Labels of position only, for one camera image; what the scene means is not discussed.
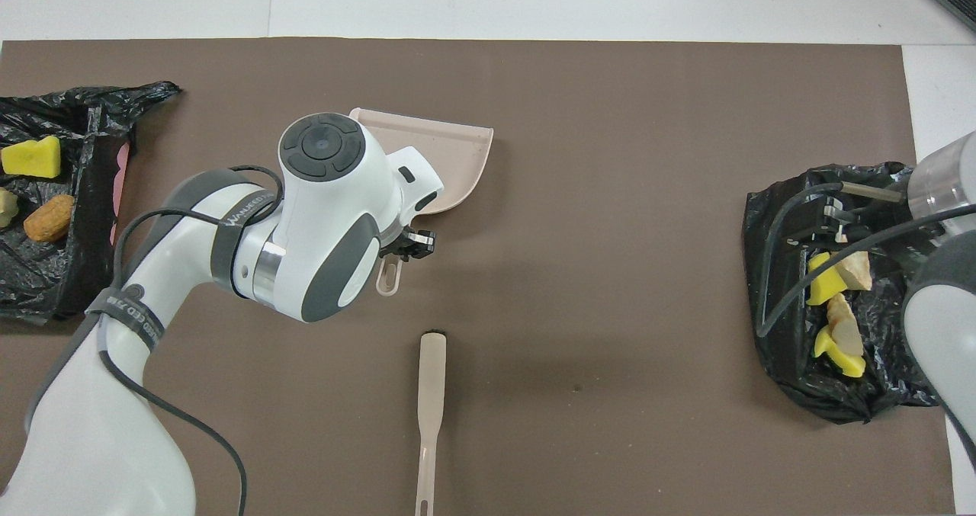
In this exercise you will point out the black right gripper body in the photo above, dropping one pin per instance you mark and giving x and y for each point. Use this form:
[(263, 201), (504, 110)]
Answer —
[(846, 222)]

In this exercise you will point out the black bag lining pink bin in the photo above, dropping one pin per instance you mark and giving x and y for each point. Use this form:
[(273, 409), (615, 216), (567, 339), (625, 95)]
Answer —
[(76, 272)]

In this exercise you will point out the beige hand brush black bristles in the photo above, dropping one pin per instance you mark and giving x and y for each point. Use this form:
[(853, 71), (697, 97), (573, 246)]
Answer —
[(431, 394)]

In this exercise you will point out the brown bread roll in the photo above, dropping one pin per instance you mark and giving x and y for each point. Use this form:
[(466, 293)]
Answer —
[(49, 219)]

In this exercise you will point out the beige foam chunk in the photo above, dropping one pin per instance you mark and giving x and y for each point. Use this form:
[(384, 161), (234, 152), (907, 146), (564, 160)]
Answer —
[(858, 266), (846, 329)]

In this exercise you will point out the beige plastic dustpan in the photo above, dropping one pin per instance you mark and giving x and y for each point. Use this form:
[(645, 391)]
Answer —
[(450, 165)]

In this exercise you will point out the right black garbage bag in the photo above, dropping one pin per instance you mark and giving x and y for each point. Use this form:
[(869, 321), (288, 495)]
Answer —
[(877, 379)]

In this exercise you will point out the pink plastic bin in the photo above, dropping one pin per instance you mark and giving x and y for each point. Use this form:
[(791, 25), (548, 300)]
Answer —
[(120, 173)]

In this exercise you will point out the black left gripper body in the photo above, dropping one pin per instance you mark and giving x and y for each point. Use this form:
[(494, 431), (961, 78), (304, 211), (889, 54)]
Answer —
[(396, 248)]

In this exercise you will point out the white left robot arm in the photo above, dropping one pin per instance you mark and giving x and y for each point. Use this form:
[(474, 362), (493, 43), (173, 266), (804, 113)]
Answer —
[(305, 211)]

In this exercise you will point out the striped croissant bread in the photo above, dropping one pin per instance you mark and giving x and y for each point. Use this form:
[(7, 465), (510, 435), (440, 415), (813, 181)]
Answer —
[(6, 207)]

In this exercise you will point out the brown table mat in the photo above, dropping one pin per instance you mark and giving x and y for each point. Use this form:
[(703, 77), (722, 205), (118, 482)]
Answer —
[(610, 348)]

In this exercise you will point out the yellow sponge piece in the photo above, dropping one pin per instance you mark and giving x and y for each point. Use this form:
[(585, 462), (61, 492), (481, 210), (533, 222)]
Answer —
[(32, 158), (822, 287), (848, 366)]

